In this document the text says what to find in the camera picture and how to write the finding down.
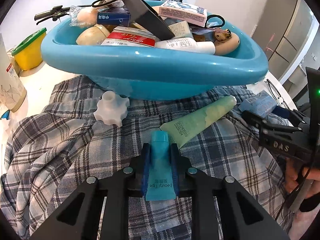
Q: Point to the teal tube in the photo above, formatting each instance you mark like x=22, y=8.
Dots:
x=158, y=170

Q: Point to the white lotion bottle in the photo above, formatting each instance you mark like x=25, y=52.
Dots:
x=185, y=45

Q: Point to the beige round disc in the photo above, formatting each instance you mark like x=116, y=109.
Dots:
x=228, y=45

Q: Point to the beige refrigerator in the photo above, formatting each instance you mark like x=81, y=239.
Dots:
x=287, y=30

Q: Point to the small white box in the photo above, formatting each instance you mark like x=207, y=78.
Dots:
x=180, y=28

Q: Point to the yellow bin with green lid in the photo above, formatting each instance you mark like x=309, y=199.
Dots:
x=28, y=51

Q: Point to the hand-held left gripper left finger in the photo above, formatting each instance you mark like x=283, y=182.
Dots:
x=146, y=170

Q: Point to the black-framed eyeglasses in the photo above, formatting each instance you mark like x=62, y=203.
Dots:
x=272, y=86

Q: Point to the cream flower-print canister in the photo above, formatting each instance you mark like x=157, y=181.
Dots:
x=10, y=80

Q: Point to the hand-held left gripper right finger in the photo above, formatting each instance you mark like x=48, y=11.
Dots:
x=175, y=170

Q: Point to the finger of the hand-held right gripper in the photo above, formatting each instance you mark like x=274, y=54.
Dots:
x=257, y=123
x=282, y=111

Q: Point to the peach puff in plastic bag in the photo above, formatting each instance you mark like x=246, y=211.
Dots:
x=85, y=16

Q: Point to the pink and white wipes pack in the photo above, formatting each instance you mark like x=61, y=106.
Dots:
x=183, y=11

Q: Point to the person's right hand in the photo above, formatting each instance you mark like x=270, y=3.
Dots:
x=291, y=177

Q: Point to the light green tube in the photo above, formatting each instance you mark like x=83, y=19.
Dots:
x=200, y=120

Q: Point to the beige round case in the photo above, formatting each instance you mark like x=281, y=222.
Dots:
x=92, y=35

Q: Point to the red and white cigarette carton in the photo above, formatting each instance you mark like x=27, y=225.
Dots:
x=130, y=38

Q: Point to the light blue packet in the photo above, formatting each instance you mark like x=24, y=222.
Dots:
x=257, y=103

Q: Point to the plaid shirt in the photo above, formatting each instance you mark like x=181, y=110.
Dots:
x=75, y=142

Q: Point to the dark blue cigarette box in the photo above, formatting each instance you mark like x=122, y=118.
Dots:
x=113, y=18

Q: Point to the brown bear hair clip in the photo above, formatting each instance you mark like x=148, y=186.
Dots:
x=222, y=33

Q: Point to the black box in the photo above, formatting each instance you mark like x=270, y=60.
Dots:
x=147, y=17

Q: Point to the blue plastic basin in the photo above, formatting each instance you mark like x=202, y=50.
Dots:
x=150, y=67

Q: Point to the white plastic knob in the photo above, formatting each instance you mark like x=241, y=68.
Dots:
x=111, y=108

